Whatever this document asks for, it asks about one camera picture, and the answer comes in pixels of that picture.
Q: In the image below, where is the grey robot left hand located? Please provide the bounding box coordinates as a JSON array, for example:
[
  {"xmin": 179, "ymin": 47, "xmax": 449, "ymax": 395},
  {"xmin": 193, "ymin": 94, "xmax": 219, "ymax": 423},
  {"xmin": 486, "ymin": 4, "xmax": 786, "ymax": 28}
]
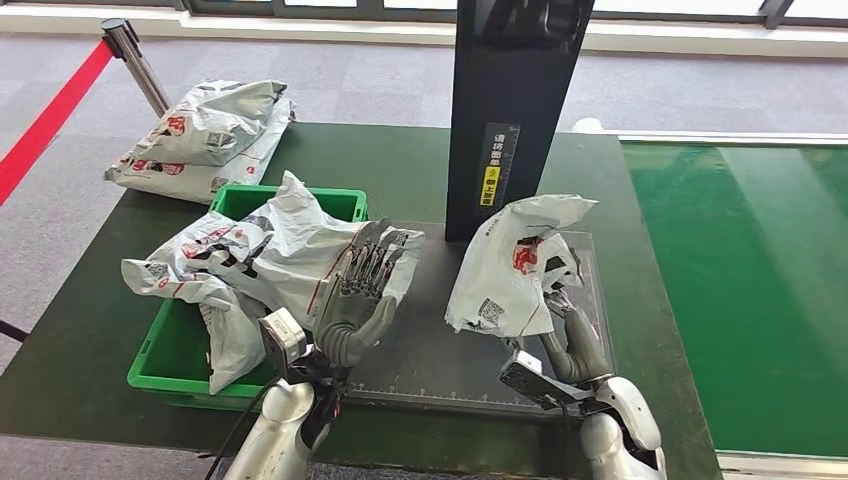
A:
[{"xmin": 313, "ymin": 220, "xmax": 410, "ymax": 370}]

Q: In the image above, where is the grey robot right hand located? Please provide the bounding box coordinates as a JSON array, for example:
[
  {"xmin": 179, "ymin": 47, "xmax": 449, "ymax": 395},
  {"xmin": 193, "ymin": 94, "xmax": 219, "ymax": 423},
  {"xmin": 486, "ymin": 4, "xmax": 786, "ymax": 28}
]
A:
[{"xmin": 538, "ymin": 284, "xmax": 614, "ymax": 387}]

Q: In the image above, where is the grey courier parcel bag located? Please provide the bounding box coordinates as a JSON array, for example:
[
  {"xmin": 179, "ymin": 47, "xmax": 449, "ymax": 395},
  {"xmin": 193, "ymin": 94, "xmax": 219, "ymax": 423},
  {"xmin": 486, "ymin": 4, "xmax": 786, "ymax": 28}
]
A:
[
  {"xmin": 121, "ymin": 211, "xmax": 280, "ymax": 397},
  {"xmin": 104, "ymin": 99, "xmax": 296, "ymax": 205},
  {"xmin": 185, "ymin": 170, "xmax": 427, "ymax": 333},
  {"xmin": 445, "ymin": 193, "xmax": 601, "ymax": 339},
  {"xmin": 135, "ymin": 79, "xmax": 288, "ymax": 167}
]

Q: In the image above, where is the green conveyor belt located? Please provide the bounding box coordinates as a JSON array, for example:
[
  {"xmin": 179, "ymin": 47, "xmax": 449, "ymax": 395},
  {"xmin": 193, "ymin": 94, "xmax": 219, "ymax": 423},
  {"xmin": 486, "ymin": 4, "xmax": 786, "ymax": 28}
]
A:
[{"xmin": 621, "ymin": 142, "xmax": 848, "ymax": 458}]

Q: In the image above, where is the red barrier belt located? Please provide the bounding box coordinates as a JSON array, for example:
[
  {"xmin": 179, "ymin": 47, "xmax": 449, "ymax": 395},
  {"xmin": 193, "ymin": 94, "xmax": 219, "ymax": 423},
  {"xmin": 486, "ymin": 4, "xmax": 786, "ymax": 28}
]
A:
[{"xmin": 0, "ymin": 39, "xmax": 115, "ymax": 208}]

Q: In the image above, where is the green plastic crate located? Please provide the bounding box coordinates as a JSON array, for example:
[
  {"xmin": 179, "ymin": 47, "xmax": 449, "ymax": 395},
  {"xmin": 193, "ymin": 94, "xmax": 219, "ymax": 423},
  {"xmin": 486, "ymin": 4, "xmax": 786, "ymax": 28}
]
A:
[{"xmin": 127, "ymin": 184, "xmax": 369, "ymax": 409}]

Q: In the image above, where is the black and yellow label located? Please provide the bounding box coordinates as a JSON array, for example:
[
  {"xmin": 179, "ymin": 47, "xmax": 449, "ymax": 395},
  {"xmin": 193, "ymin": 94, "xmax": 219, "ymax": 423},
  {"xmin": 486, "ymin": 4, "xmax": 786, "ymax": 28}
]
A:
[{"xmin": 478, "ymin": 122, "xmax": 521, "ymax": 208}]

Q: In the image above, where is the black scanner column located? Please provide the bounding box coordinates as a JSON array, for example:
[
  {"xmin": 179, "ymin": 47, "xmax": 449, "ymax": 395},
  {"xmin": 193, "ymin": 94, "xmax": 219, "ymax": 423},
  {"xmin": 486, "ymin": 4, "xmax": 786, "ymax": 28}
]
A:
[{"xmin": 445, "ymin": 0, "xmax": 596, "ymax": 243}]

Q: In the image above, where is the glossy black scanner screen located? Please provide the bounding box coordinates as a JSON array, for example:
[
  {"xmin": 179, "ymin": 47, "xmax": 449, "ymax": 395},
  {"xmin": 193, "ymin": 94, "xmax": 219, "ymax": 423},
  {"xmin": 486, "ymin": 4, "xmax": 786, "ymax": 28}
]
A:
[{"xmin": 458, "ymin": 0, "xmax": 594, "ymax": 52}]

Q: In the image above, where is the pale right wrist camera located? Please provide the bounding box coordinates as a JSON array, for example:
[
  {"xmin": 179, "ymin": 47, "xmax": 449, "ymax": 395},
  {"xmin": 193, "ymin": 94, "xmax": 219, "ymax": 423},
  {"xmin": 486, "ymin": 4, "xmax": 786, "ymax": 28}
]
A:
[{"xmin": 498, "ymin": 351, "xmax": 584, "ymax": 415}]

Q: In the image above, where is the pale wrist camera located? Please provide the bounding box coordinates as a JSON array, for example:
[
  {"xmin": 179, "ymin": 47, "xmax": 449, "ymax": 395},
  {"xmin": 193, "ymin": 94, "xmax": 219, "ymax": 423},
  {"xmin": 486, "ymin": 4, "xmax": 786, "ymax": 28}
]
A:
[
  {"xmin": 258, "ymin": 307, "xmax": 309, "ymax": 382},
  {"xmin": 498, "ymin": 351, "xmax": 584, "ymax": 415}
]

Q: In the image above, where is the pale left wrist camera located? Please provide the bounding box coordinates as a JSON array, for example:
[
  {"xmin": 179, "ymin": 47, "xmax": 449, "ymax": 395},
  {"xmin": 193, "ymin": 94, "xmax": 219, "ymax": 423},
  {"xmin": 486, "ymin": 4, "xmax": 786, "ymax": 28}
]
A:
[{"xmin": 258, "ymin": 307, "xmax": 309, "ymax": 382}]

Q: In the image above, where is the black scanner base plate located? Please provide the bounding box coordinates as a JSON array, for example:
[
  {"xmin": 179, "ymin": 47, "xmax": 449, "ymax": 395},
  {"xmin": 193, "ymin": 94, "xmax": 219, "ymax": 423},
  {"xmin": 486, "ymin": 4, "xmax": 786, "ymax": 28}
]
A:
[{"xmin": 344, "ymin": 220, "xmax": 614, "ymax": 422}]

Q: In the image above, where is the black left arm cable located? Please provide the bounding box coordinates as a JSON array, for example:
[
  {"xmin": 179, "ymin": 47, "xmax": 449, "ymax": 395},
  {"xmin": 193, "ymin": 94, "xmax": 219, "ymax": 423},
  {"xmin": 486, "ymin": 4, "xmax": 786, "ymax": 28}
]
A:
[{"xmin": 201, "ymin": 377, "xmax": 280, "ymax": 480}]

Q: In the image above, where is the metal stanchion post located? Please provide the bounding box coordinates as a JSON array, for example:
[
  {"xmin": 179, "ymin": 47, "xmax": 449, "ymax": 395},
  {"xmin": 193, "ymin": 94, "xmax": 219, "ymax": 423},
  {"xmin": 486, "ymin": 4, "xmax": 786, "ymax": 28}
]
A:
[{"xmin": 100, "ymin": 17, "xmax": 172, "ymax": 119}]

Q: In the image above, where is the dark window frame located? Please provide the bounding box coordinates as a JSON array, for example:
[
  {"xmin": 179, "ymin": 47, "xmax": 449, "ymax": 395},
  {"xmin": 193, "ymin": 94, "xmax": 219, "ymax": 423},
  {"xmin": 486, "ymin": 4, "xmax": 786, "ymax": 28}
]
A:
[{"xmin": 175, "ymin": 0, "xmax": 848, "ymax": 29}]

